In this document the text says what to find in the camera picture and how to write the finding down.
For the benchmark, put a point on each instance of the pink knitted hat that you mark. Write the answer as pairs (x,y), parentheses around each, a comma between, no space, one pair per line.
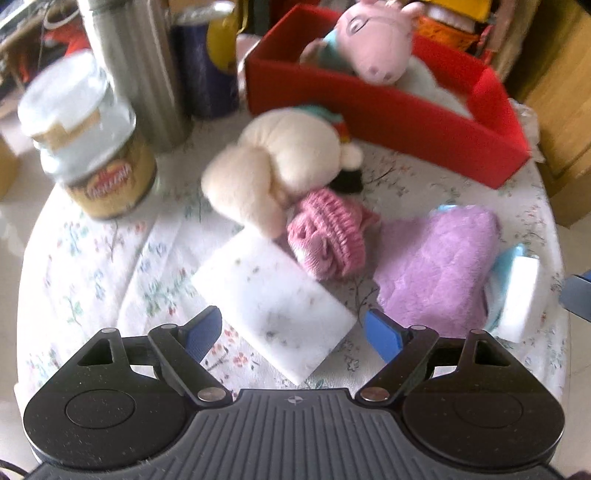
(328,230)

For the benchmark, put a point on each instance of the pink pig plush toy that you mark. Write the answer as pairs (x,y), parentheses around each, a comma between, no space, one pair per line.
(378,41)

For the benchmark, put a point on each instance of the large white sponge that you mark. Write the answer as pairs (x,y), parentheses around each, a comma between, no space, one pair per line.
(272,304)

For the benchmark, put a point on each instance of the small white sponge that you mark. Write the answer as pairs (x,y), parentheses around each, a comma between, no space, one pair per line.
(519,300)

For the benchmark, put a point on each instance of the stainless steel thermos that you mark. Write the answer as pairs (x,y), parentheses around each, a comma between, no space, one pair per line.
(138,69)

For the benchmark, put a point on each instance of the yellow bag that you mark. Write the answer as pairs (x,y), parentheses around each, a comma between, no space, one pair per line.
(461,9)

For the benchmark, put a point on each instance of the white-lidded jar with gold label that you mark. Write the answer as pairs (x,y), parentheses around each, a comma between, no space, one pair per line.
(111,180)

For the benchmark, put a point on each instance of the orange plastic basket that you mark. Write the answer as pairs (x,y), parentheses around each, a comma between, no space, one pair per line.
(443,32)

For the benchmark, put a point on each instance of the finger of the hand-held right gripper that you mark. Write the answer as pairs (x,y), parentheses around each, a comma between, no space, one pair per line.
(578,295)

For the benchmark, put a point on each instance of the purple towel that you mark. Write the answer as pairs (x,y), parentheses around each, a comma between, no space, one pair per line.
(434,272)

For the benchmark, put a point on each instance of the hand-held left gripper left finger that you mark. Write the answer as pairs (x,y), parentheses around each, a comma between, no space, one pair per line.
(202,333)

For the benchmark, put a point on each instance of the dark blue can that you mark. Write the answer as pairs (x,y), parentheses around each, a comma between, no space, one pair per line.
(203,69)

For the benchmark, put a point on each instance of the yellow bottle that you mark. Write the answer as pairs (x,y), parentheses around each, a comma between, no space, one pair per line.
(221,41)

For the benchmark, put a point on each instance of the white fluffy cloth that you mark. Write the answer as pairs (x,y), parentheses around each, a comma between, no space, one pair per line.
(429,87)

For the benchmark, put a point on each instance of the wooden cabinet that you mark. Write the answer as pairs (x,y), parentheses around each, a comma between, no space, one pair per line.
(563,92)

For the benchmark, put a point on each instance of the floral tablecloth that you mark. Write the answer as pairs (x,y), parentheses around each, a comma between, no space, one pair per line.
(92,277)

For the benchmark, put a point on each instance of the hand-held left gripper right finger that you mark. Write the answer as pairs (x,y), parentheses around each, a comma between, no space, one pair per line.
(383,337)

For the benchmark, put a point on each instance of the red box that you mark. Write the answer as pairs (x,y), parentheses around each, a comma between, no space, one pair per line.
(415,124)

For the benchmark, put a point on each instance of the cream plush doll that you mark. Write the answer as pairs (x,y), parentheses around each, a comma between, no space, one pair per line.
(277,152)

